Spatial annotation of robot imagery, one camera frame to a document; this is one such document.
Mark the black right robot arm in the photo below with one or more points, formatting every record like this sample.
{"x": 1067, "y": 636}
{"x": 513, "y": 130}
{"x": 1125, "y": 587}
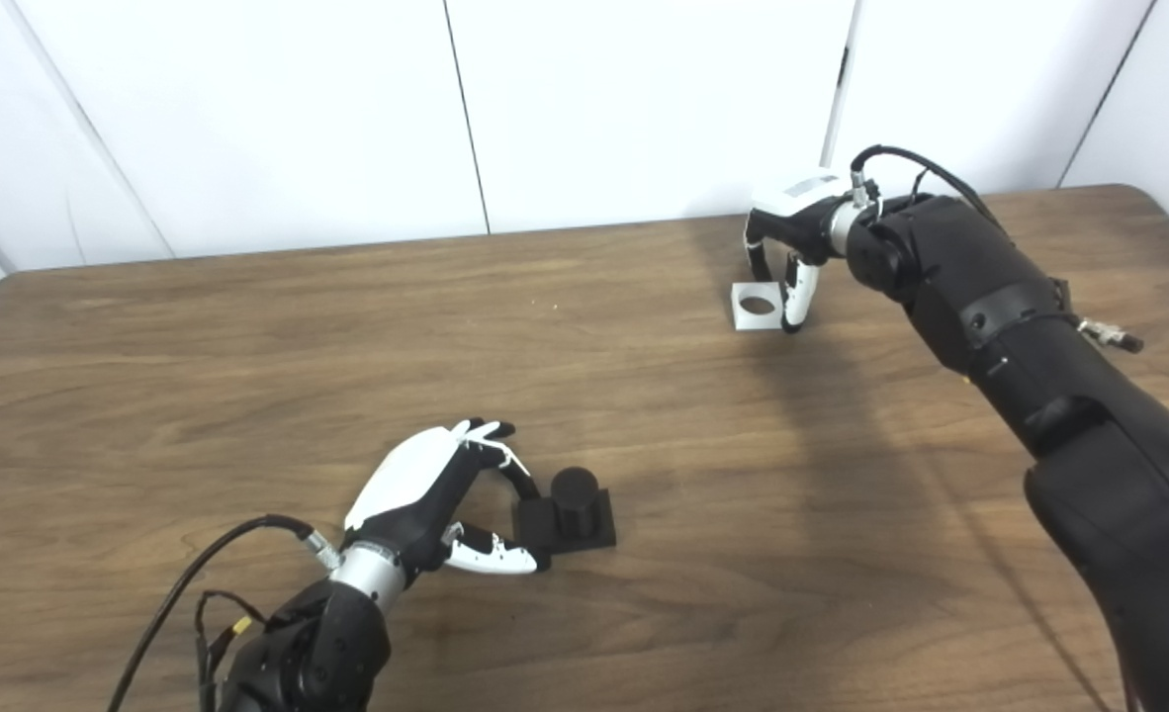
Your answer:
{"x": 1069, "y": 415}

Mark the white square piece with hole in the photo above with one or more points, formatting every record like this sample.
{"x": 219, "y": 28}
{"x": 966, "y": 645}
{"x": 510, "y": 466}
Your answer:
{"x": 743, "y": 321}

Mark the black peg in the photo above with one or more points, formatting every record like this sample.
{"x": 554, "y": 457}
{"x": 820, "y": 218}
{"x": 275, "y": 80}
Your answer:
{"x": 575, "y": 499}

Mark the white and black left hand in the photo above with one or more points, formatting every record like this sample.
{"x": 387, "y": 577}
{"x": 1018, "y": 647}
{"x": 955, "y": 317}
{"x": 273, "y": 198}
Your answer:
{"x": 411, "y": 480}

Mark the white and black right hand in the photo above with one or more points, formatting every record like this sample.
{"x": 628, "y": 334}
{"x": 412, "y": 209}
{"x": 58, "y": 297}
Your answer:
{"x": 797, "y": 213}

